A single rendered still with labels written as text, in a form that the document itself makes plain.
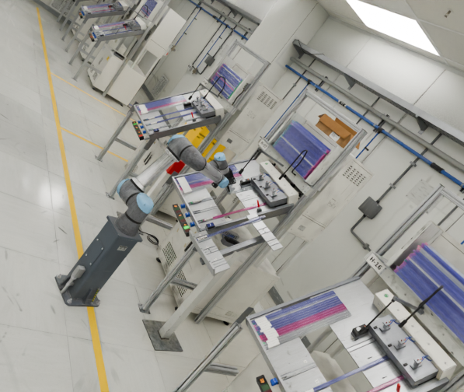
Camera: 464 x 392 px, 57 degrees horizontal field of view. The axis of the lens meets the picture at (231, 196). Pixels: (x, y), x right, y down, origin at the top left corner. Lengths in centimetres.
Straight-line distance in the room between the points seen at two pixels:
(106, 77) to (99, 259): 490
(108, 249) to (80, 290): 34
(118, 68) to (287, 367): 581
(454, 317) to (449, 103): 278
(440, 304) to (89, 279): 192
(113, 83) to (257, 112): 344
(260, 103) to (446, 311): 271
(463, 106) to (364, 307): 265
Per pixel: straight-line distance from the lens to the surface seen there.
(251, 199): 312
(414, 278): 242
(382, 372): 228
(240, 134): 435
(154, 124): 422
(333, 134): 356
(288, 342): 230
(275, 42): 617
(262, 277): 344
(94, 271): 270
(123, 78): 728
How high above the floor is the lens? 170
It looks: 14 degrees down
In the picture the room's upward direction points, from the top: 39 degrees clockwise
